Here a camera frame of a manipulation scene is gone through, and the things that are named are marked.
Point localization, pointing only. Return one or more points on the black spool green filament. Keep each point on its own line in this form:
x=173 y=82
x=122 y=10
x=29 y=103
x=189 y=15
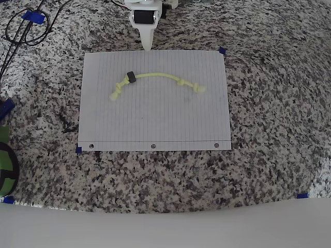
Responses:
x=5 y=160

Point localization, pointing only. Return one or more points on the large blue tape strip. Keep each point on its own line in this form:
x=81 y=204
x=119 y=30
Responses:
x=33 y=17

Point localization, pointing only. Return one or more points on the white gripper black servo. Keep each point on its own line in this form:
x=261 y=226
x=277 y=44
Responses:
x=144 y=18

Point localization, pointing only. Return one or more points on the black hex nut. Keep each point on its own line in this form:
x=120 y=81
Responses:
x=132 y=77

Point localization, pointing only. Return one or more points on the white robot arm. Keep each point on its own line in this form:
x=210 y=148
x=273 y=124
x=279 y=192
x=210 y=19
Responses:
x=142 y=3

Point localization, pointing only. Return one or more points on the lined paper sheet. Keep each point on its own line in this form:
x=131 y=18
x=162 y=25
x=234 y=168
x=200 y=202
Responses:
x=155 y=116

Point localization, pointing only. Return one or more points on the blue tape piece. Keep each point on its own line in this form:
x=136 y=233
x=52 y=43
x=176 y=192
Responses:
x=8 y=199
x=78 y=150
x=223 y=51
x=302 y=196

